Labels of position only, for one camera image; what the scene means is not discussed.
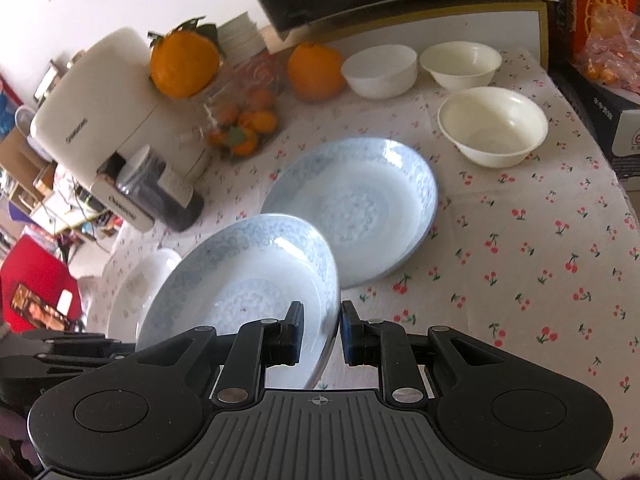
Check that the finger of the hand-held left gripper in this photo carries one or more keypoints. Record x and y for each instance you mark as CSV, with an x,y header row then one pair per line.
x,y
75,344

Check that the stack of white plates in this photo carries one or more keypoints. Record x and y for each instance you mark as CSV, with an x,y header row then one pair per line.
x,y
240,35

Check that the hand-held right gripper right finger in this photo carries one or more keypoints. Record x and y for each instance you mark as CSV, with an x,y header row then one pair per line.
x,y
345,331

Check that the white bowl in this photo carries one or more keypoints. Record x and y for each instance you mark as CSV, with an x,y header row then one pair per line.
x,y
380,77

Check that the cherry print tablecloth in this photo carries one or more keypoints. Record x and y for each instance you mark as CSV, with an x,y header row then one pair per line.
x,y
525,235

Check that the plastic bag of tangerines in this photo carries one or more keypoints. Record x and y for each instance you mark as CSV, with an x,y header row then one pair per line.
x,y
250,120

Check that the red gift box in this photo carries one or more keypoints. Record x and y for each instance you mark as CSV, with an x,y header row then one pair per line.
x,y
605,0

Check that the clear bag of oranges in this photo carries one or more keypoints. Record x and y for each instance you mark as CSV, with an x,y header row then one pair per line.
x,y
610,60

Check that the white kitchen appliance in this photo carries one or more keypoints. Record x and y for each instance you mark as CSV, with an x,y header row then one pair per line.
x,y
100,90

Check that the large cream bowl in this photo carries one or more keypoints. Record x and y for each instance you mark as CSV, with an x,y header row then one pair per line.
x,y
492,125

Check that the red cloth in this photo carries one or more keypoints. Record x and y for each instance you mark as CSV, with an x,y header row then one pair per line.
x,y
30,270

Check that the dark glass jar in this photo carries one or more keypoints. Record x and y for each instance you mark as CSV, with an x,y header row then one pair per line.
x,y
150,180

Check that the large orange with leaves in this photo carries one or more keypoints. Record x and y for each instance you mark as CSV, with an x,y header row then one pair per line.
x,y
182,65

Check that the cluttered wooden shelf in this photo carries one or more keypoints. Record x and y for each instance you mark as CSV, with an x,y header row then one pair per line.
x,y
30,180

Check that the small cream bowl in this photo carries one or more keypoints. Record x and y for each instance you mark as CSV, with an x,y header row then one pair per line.
x,y
460,60

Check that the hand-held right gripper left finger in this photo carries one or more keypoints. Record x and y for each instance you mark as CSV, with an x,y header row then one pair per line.
x,y
297,331

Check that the white and blue carton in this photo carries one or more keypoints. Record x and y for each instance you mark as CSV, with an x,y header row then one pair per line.
x,y
615,120

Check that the plain white plate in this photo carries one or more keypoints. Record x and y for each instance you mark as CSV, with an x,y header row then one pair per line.
x,y
135,290

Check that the blue patterned plate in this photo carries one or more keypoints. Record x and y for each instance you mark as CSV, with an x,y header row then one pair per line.
x,y
240,270
350,200

